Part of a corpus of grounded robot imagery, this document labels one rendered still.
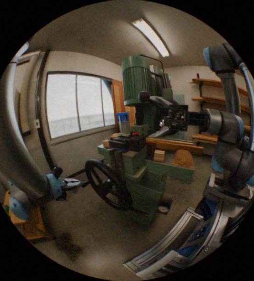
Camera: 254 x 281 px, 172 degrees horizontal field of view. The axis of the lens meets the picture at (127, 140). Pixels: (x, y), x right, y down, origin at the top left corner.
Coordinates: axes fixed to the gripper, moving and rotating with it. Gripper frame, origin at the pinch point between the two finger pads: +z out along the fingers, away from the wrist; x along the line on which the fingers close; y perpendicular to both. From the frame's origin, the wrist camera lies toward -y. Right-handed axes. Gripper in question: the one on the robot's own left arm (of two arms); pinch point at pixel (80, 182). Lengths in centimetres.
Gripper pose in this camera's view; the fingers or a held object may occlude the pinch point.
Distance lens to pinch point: 45.6
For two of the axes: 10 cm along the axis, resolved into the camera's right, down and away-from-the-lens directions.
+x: 7.9, 1.6, -5.9
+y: -2.5, 9.7, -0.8
